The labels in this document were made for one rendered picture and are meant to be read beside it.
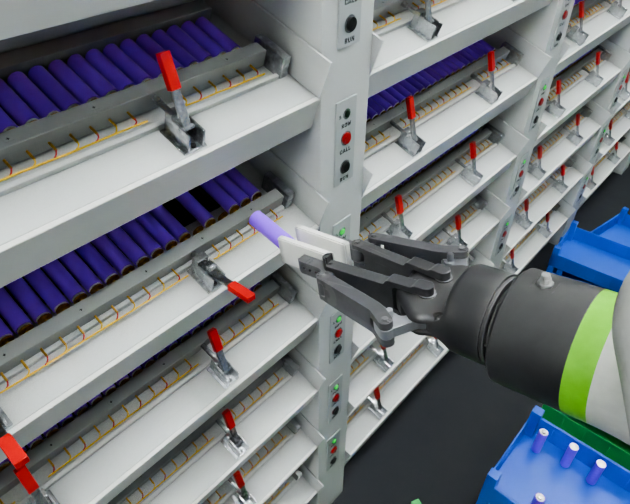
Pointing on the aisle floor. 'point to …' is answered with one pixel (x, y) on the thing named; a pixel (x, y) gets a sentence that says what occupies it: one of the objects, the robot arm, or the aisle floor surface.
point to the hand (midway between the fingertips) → (315, 252)
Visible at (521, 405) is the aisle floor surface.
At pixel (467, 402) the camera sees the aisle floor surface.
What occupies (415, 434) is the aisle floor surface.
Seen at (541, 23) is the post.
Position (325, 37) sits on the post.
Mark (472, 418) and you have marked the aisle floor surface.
